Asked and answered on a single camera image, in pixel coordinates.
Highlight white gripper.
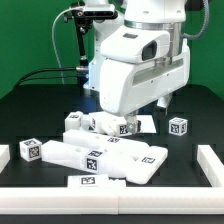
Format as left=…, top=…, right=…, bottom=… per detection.
left=100, top=39, right=190, bottom=134

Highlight white chair seat part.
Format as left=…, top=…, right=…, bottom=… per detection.
left=89, top=111, right=130, bottom=137

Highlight white chair side plank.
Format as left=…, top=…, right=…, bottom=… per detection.
left=63, top=129, right=168, bottom=184
left=41, top=140, right=132, bottom=178

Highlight white chair side plank front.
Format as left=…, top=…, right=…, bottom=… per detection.
left=41, top=140, right=132, bottom=178

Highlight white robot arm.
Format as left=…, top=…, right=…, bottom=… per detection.
left=83, top=0, right=190, bottom=133

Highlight white paper tag sheet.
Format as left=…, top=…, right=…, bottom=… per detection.
left=79, top=114, right=157, bottom=135

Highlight white tagged cube right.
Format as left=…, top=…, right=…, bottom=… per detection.
left=169, top=117, right=188, bottom=136

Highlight white tagged cube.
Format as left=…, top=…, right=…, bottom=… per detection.
left=19, top=138, right=42, bottom=162
left=169, top=117, right=188, bottom=136

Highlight white front fence bar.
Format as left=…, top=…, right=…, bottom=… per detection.
left=0, top=187, right=224, bottom=215

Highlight white tagged cube left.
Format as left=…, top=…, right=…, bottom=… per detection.
left=19, top=138, right=42, bottom=162

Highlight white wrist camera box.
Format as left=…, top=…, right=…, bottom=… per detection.
left=101, top=26, right=170, bottom=64

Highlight grey braided cable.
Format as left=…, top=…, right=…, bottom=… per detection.
left=181, top=0, right=211, bottom=41

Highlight black cables on table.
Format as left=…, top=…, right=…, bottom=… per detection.
left=14, top=66, right=89, bottom=88

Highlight white thin cable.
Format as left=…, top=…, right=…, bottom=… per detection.
left=51, top=7, right=79, bottom=85

